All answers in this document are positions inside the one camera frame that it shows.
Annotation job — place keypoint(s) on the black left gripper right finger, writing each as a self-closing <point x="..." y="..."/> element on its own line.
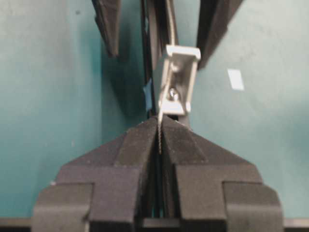
<point x="210" y="189"/>

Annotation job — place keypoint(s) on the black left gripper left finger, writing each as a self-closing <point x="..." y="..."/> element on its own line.
<point x="102" y="190"/>

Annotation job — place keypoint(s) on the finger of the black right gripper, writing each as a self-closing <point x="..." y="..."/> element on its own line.
<point x="107" y="19"/>
<point x="214" y="17"/>

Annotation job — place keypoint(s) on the white tape patch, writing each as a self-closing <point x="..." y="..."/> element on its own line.
<point x="236" y="80"/>

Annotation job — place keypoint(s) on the black aluminium extrusion rail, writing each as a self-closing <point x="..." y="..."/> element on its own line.
<point x="159" y="29"/>

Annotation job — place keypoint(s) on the blue tape piece on rail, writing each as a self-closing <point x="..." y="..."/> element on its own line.
<point x="147" y="90"/>

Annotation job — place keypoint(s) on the white plastic bracket with hole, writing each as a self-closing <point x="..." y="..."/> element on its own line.
<point x="174" y="79"/>

